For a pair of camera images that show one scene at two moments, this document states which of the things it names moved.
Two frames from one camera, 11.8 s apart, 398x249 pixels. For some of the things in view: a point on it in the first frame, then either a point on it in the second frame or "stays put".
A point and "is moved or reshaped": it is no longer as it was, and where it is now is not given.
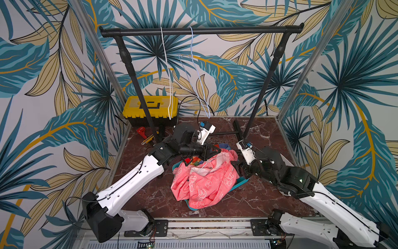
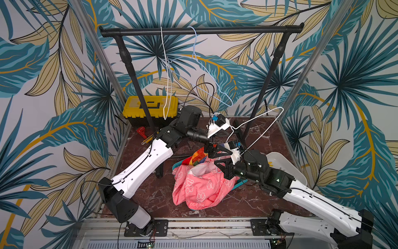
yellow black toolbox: [164, 110] stays put
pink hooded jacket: [203, 183] stays put
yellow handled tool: [147, 139] stays put
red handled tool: [141, 130] stays put
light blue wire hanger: [207, 110] is moved or reshaped
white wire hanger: [171, 104] is moved or reshaped
